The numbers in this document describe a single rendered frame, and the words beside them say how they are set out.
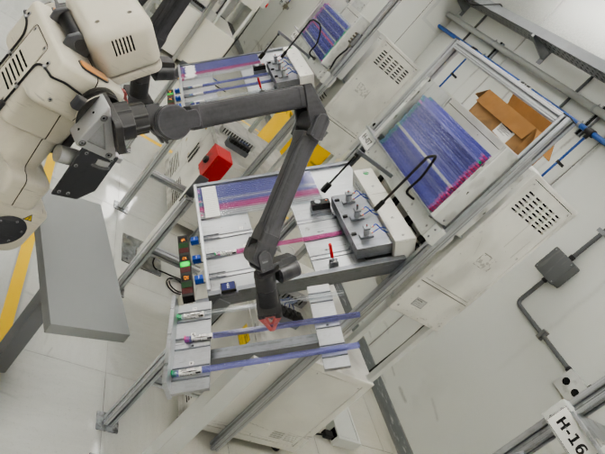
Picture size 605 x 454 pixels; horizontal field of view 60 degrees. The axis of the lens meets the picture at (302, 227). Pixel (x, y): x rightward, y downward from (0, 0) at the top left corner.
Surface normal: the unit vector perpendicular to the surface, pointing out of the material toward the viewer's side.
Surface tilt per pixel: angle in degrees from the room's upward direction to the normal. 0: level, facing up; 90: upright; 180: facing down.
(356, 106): 90
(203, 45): 90
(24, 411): 0
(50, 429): 0
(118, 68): 90
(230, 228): 44
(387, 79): 90
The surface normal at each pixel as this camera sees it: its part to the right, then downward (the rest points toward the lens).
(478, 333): -0.72, -0.41
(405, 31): 0.23, 0.60
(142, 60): 0.50, 0.72
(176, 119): 0.49, 0.17
